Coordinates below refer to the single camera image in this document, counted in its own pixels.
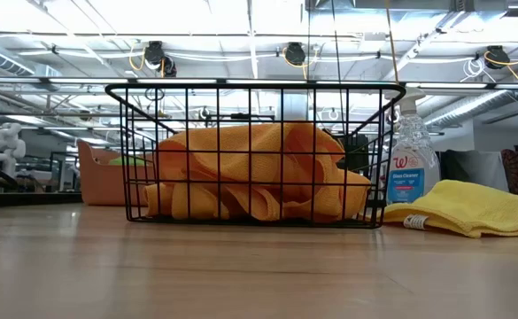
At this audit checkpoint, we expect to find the black office chair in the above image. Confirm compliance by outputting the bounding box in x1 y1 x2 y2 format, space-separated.
336 132 371 175

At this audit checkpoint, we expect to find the yellow microfiber towel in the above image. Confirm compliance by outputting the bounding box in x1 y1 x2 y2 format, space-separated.
382 179 518 239

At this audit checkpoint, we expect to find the white robot figure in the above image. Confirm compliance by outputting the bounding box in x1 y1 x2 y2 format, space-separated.
0 122 27 179

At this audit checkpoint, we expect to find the black wire basket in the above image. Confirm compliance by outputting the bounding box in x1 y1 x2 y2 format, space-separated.
104 82 406 230

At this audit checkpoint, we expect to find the orange microfiber towel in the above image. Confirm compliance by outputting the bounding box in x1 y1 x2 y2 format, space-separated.
143 122 330 222
280 126 372 222

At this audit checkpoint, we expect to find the yellow hanging cable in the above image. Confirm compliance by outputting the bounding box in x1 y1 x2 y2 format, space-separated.
384 0 400 85

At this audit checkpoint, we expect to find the glass cleaner spray bottle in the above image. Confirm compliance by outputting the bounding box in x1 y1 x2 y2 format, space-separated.
385 87 442 206

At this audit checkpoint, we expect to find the black ceiling cable reel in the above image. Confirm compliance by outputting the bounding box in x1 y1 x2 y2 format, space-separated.
143 40 178 79
483 45 511 71
283 42 307 67

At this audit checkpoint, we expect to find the black aluminium table frame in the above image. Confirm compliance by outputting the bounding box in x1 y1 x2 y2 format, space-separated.
0 190 83 208

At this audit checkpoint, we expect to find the grey chair back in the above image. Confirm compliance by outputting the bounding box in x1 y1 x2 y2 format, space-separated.
439 149 510 192

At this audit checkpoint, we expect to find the orange plastic basket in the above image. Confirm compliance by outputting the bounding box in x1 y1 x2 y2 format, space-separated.
76 140 156 207

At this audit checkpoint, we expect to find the green microfiber towel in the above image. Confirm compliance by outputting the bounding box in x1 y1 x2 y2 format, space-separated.
107 155 147 167

